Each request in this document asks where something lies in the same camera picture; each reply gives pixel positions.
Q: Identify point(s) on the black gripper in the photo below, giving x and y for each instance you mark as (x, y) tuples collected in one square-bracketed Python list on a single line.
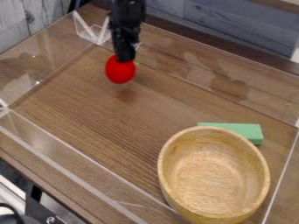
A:
[(126, 17)]

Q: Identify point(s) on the red plush strawberry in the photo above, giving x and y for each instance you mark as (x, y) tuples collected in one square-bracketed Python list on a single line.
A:
[(119, 72)]

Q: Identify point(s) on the green sponge block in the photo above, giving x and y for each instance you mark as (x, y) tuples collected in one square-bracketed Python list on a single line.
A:
[(249, 130)]

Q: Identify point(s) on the oval wooden bowl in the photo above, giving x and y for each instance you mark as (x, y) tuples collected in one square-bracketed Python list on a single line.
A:
[(214, 175)]

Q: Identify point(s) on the clear acrylic corner bracket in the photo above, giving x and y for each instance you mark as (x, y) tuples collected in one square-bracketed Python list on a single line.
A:
[(95, 34)]

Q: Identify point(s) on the clear acrylic enclosure wall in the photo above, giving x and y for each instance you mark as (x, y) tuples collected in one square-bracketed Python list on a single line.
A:
[(84, 137)]

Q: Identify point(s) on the black table clamp bracket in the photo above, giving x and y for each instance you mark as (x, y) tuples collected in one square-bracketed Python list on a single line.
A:
[(36, 210)]

